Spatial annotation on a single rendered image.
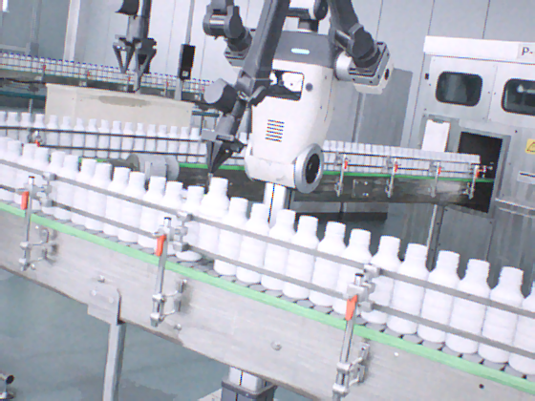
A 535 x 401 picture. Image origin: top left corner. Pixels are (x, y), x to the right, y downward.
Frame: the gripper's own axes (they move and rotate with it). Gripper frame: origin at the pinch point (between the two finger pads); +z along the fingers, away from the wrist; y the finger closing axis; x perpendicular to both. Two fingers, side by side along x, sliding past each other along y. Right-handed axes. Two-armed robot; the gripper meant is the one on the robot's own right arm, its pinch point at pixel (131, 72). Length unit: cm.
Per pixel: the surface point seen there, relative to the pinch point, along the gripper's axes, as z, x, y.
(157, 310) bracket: 49, 41, 26
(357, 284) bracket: 30, 85, 26
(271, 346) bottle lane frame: 49, 67, 21
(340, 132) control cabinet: 38, -210, -570
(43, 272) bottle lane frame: 54, -3, 21
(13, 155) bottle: 27.1, -23.9, 16.8
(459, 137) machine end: 13, -15, -366
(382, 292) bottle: 33, 87, 17
